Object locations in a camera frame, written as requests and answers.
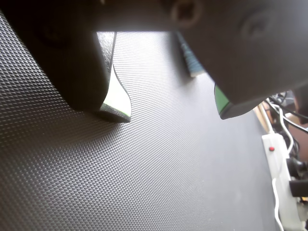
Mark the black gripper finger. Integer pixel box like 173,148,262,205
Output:
168,0,308,120
0,0,132,123

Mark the white power cable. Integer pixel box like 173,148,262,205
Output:
266,97,295,231

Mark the black power plug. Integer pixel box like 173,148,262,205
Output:
287,156,308,198

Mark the light blue foam block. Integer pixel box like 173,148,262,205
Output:
177,32,204,77

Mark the black cable bundle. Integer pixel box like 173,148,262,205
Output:
269,91,308,132

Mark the white power strip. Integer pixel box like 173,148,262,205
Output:
261,133,308,231

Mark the black textured rubber mat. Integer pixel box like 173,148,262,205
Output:
0,9,280,231

